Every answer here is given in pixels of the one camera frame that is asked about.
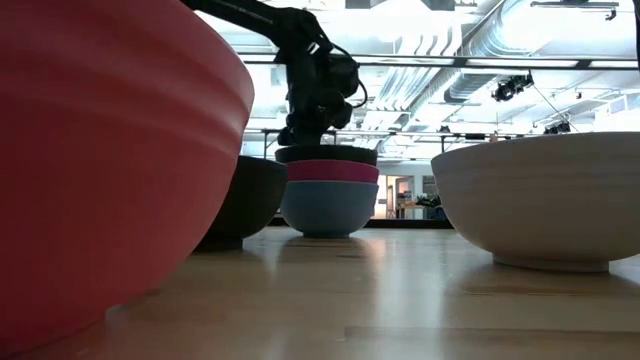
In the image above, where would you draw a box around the black horizontal frame bar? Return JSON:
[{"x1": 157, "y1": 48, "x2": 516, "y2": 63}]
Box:
[{"x1": 234, "y1": 52, "x2": 640, "y2": 71}]

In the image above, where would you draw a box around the pink bowl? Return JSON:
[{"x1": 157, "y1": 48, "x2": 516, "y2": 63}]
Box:
[{"x1": 284, "y1": 159, "x2": 380, "y2": 184}]

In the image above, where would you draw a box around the small black ceiling fixture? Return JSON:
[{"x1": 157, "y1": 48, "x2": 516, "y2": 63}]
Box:
[{"x1": 543, "y1": 119, "x2": 572, "y2": 135}]

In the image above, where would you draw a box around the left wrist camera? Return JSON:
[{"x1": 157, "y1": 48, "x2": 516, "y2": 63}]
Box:
[{"x1": 327, "y1": 52, "x2": 361, "y2": 99}]

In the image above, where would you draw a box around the cream white bowl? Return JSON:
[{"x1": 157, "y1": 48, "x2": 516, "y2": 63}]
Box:
[{"x1": 430, "y1": 131, "x2": 640, "y2": 274}]

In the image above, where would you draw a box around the black table edge rail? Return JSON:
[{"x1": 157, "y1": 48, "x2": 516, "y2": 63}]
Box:
[{"x1": 269, "y1": 217, "x2": 454, "y2": 230}]

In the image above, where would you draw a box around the black camera cable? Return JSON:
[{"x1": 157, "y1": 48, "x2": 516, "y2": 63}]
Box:
[{"x1": 344, "y1": 43, "x2": 370, "y2": 109}]

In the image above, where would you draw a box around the blue-grey bowl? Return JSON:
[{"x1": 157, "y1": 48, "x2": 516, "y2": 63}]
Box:
[{"x1": 279, "y1": 180, "x2": 380, "y2": 240}]

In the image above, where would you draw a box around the orange-red bowl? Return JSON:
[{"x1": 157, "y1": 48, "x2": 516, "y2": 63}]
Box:
[{"x1": 0, "y1": 0, "x2": 255, "y2": 360}]

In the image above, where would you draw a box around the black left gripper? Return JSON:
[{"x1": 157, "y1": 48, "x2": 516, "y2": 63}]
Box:
[{"x1": 277, "y1": 47, "x2": 355, "y2": 148}]

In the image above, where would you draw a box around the black ceiling spotlight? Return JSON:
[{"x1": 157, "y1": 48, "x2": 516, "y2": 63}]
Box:
[{"x1": 491, "y1": 72, "x2": 535, "y2": 104}]

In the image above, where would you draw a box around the dark grey bowl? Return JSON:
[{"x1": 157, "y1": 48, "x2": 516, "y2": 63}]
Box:
[
  {"x1": 274, "y1": 144, "x2": 379, "y2": 167},
  {"x1": 194, "y1": 155, "x2": 290, "y2": 253}
]

